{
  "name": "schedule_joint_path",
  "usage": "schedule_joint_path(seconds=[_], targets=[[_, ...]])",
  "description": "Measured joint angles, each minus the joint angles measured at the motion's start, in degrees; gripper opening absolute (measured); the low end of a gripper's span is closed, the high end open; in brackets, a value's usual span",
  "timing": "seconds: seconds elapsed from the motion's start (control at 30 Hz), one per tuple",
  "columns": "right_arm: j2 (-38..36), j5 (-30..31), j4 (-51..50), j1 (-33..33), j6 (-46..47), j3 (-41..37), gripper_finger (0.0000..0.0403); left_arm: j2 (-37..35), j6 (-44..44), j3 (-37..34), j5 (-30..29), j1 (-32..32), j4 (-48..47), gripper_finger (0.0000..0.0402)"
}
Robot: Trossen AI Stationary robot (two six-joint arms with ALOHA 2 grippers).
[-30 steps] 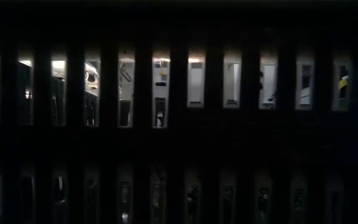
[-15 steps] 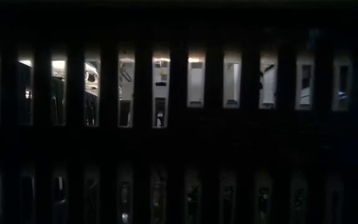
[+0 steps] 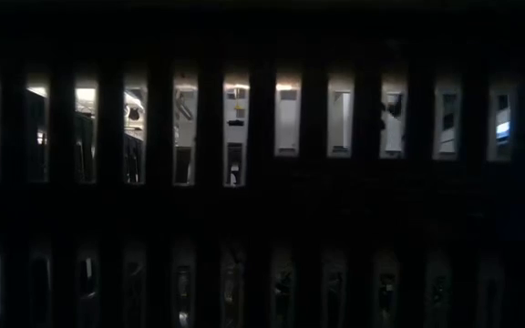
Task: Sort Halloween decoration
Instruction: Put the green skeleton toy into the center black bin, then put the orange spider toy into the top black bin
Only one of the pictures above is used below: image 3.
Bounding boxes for black plastic slotted basket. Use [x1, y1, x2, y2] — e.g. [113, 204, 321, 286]
[0, 0, 525, 328]

